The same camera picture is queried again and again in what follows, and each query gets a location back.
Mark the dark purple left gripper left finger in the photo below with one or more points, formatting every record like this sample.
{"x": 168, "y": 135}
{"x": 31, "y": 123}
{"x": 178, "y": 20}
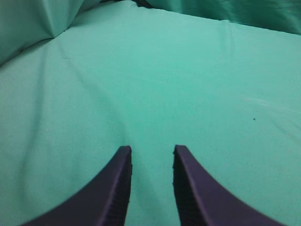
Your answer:
{"x": 102, "y": 202}

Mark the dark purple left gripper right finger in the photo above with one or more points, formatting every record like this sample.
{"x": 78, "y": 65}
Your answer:
{"x": 202, "y": 201}

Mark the green table cloth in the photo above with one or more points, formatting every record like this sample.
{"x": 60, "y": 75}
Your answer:
{"x": 152, "y": 79}

